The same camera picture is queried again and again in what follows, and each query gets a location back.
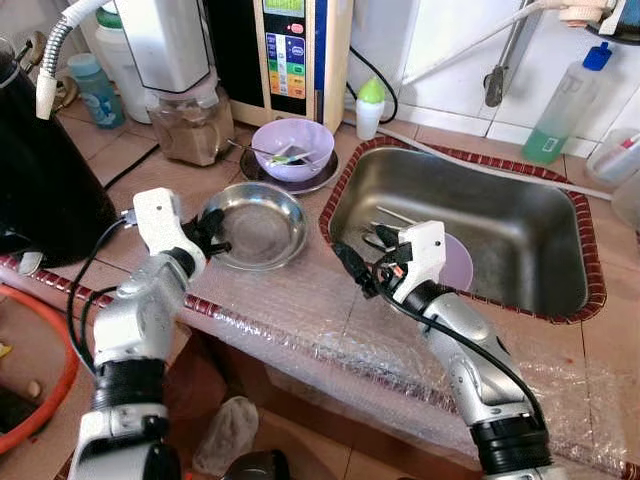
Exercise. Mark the round steel plate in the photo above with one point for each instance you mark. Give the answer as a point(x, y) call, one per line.
point(260, 225)
point(320, 185)

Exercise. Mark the purple plastic bowl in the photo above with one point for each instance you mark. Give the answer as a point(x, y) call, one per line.
point(458, 265)
point(315, 140)

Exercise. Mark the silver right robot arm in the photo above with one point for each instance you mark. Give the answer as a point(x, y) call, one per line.
point(475, 370)

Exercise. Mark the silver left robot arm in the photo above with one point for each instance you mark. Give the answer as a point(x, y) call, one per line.
point(135, 315)

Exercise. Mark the black round kitchen appliance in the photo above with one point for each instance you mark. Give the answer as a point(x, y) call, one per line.
point(45, 190)

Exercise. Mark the metal spoon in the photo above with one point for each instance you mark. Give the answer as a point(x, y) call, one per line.
point(245, 148)

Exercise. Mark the clear bubble wrap sheet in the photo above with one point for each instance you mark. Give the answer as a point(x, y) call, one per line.
point(330, 350)

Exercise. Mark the small white bottle green cap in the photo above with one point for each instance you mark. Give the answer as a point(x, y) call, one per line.
point(370, 115)

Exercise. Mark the stainless steel sink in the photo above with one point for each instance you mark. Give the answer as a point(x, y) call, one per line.
point(510, 230)

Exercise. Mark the thin white counter pipe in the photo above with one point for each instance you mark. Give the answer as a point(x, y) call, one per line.
point(500, 163)

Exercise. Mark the small teal bottle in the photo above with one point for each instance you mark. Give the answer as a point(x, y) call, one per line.
point(98, 100)

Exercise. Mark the beige water ionizer with panel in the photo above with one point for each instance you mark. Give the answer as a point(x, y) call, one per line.
point(285, 60)

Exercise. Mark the clear plastic container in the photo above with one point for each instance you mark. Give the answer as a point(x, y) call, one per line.
point(628, 205)

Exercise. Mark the white blender with glass jar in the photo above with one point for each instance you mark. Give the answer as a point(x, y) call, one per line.
point(160, 40)

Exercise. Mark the white plastic jug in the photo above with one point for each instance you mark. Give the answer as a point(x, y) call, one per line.
point(115, 60)

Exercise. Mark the orange plastic basin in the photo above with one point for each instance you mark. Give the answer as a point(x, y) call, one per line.
point(15, 293)

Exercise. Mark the white toothpaste tube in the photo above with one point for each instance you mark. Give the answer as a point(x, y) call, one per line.
point(625, 140)

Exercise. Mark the small clear plastic cup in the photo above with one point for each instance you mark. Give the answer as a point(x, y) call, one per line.
point(610, 165)

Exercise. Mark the green soap bottle blue cap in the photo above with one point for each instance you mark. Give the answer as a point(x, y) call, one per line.
point(560, 120)

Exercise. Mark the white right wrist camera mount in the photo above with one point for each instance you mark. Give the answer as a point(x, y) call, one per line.
point(420, 255)

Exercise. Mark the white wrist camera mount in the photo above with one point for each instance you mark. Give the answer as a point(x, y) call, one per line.
point(420, 255)
point(160, 215)

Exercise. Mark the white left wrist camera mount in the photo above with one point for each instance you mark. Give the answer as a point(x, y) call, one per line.
point(160, 215)

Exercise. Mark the metal wall faucet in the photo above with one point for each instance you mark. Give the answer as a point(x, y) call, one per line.
point(495, 85)

